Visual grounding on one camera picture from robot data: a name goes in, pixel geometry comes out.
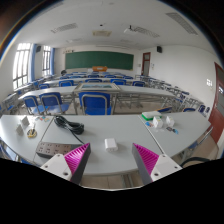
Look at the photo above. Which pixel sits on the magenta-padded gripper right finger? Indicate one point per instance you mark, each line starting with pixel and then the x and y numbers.
pixel 166 166

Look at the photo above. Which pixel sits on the orange lectern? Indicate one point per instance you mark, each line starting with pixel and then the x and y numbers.
pixel 100 68

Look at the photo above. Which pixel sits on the white ceiling projector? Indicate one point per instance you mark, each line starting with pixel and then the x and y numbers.
pixel 130 30

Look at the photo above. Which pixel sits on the blue classroom chairs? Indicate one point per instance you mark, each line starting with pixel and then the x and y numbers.
pixel 96 104

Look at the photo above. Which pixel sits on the colourful paper cards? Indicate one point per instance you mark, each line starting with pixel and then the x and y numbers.
pixel 42 118

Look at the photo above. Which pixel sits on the white wall switch panel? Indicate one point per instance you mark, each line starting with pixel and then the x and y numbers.
pixel 209 82

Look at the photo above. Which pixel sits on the framed picture board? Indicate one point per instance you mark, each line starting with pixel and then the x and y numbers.
pixel 96 87

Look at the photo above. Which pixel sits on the ceiling light panels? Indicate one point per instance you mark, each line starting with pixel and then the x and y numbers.
pixel 64 27

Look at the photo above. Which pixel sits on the green chalkboard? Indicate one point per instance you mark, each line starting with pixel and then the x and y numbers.
pixel 99 60

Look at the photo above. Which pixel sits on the small white box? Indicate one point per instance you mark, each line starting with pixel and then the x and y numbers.
pixel 170 121
pixel 157 123
pixel 19 129
pixel 24 121

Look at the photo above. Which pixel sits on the white charger block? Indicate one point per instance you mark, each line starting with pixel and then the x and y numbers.
pixel 111 145

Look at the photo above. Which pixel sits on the black wall speaker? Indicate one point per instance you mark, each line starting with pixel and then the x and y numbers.
pixel 38 49
pixel 159 49

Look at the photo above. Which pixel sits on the brown power strip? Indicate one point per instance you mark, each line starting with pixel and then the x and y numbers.
pixel 50 149

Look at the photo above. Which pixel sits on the red-brown classroom door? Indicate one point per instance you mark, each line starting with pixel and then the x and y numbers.
pixel 146 64
pixel 218 110

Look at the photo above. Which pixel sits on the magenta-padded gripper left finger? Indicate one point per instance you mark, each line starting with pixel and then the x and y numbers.
pixel 55 165

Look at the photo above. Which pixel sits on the large window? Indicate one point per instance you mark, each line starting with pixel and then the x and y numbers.
pixel 21 65

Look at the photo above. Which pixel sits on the blue curtain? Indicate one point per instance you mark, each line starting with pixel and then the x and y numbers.
pixel 33 62
pixel 52 61

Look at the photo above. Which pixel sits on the green and white box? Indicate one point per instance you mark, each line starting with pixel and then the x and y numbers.
pixel 151 115

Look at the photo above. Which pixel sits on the narrow window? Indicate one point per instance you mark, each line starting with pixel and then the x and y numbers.
pixel 46 60

